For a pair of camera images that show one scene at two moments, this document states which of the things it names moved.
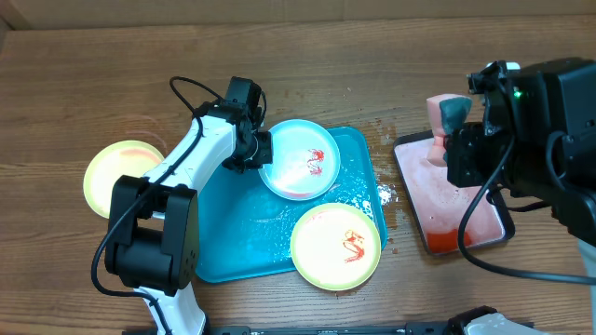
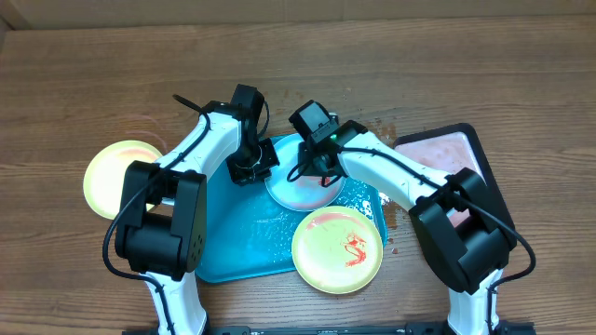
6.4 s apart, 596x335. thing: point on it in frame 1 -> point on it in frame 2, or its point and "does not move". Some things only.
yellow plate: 335,246 does not move
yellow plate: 124,157 does not move
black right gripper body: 475,155 -> 312,165
